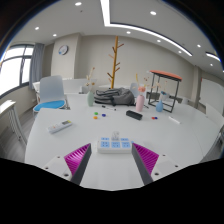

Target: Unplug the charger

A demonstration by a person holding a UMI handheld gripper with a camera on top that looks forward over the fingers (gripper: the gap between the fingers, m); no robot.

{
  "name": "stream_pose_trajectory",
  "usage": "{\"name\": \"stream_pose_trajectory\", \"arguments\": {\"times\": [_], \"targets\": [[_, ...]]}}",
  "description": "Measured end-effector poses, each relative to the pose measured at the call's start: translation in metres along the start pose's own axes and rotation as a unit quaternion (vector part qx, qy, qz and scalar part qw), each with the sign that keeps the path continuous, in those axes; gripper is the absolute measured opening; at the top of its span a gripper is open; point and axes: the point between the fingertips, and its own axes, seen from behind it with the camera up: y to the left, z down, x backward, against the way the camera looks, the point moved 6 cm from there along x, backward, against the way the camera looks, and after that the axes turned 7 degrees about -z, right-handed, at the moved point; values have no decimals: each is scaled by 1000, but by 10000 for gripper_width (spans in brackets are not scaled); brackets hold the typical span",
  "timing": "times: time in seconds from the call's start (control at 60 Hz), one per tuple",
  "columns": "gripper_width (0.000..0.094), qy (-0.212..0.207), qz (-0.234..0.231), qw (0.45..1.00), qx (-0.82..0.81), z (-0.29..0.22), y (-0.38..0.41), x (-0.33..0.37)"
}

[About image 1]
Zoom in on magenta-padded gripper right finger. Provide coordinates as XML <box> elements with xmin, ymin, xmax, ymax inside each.
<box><xmin>131</xmin><ymin>142</ymin><xmax>184</xmax><ymax>186</ymax></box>

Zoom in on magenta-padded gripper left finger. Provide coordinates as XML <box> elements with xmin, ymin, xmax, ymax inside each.
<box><xmin>42</xmin><ymin>143</ymin><xmax>92</xmax><ymax>186</ymax></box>

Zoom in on white power strip blue sockets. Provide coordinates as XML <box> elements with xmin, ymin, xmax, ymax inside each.
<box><xmin>96</xmin><ymin>135</ymin><xmax>133</xmax><ymax>154</ymax></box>

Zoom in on white remote control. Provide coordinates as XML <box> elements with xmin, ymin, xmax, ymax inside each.
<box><xmin>46</xmin><ymin>119</ymin><xmax>74</xmax><ymax>135</ymax></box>

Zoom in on black rectangular box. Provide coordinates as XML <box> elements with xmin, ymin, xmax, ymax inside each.
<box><xmin>125</xmin><ymin>109</ymin><xmax>144</xmax><ymax>121</ymax></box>

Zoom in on white bar eraser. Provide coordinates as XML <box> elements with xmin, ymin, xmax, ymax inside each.
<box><xmin>168</xmin><ymin>115</ymin><xmax>182</xmax><ymax>125</ymax></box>

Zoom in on blue vase with flowers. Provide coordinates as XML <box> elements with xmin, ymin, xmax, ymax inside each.
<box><xmin>151</xmin><ymin>79</ymin><xmax>169</xmax><ymax>113</ymax></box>

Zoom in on pink vase with flowers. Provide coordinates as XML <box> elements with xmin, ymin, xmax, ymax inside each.
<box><xmin>134</xmin><ymin>73</ymin><xmax>152</xmax><ymax>113</ymax></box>

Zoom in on green vase with dried flowers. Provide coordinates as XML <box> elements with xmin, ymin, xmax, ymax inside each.
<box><xmin>85</xmin><ymin>66</ymin><xmax>98</xmax><ymax>108</ymax></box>

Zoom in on grey backpack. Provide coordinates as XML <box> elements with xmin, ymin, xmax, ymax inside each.
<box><xmin>93</xmin><ymin>87</ymin><xmax>136</xmax><ymax>107</ymax></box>

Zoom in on plain white chair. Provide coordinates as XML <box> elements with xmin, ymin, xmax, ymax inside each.
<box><xmin>129</xmin><ymin>82</ymin><xmax>140</xmax><ymax>98</ymax></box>

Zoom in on white chair blue cushion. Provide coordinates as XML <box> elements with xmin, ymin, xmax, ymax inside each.
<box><xmin>32</xmin><ymin>75</ymin><xmax>69</xmax><ymax>114</ymax></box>

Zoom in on white side desk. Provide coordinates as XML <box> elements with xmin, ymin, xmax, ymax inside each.
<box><xmin>0</xmin><ymin>99</ymin><xmax>28</xmax><ymax>146</ymax></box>

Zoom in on grey curtain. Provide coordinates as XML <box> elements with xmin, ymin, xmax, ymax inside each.
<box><xmin>28</xmin><ymin>42</ymin><xmax>46</xmax><ymax>91</ymax></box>

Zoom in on wooden coat rack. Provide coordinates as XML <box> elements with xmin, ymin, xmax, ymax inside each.
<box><xmin>106</xmin><ymin>35</ymin><xmax>125</xmax><ymax>90</ymax></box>

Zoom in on window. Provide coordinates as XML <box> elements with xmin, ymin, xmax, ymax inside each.
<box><xmin>0</xmin><ymin>44</ymin><xmax>35</xmax><ymax>98</ymax></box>

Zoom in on short ceiling light strip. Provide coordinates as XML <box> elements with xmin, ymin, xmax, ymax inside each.
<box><xmin>205</xmin><ymin>51</ymin><xmax>221</xmax><ymax>62</ymax></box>

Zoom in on round ceiling spot lights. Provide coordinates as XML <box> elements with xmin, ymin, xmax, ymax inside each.
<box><xmin>33</xmin><ymin>0</ymin><xmax>204</xmax><ymax>54</ymax></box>

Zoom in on long ceiling light strip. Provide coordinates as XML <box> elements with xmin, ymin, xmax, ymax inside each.
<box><xmin>99</xmin><ymin>0</ymin><xmax>194</xmax><ymax>58</ymax></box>

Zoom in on black frame stand orange top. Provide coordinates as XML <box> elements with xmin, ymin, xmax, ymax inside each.
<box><xmin>147</xmin><ymin>69</ymin><xmax>183</xmax><ymax>114</ymax></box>

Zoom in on white wall board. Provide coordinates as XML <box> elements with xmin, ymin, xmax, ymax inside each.
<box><xmin>199</xmin><ymin>78</ymin><xmax>224</xmax><ymax>116</ymax></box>

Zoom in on round wall clock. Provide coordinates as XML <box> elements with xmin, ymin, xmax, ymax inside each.
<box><xmin>58</xmin><ymin>44</ymin><xmax>69</xmax><ymax>56</ymax></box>

